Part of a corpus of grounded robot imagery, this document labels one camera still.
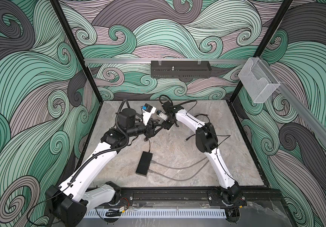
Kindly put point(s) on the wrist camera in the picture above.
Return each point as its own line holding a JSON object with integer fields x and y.
{"x": 162, "y": 115}
{"x": 147, "y": 111}

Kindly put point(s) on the black network switch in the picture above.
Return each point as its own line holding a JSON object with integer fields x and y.
{"x": 144, "y": 163}

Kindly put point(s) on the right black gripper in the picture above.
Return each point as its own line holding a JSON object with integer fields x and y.
{"x": 166, "y": 125}

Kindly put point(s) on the aluminium wall rail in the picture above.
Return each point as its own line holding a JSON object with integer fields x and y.
{"x": 149, "y": 60}

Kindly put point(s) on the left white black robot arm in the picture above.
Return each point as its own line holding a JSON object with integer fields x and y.
{"x": 67, "y": 202}

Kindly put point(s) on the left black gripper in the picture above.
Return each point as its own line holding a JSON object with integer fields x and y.
{"x": 149, "y": 128}

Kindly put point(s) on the black wall tray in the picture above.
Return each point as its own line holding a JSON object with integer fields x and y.
{"x": 185, "y": 70}

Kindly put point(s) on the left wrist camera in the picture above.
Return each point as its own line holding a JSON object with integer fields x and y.
{"x": 147, "y": 111}

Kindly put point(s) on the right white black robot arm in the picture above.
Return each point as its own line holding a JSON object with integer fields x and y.
{"x": 206, "y": 140}

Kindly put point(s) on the black power adapter with cable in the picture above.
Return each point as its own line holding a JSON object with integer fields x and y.
{"x": 147, "y": 139}

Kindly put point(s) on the white slotted cable duct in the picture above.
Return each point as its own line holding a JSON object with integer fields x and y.
{"x": 162, "y": 213}

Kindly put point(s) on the clear plastic wall holder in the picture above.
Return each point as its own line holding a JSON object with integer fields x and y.
{"x": 258, "y": 79}

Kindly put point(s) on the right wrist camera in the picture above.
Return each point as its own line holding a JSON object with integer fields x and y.
{"x": 162, "y": 115}

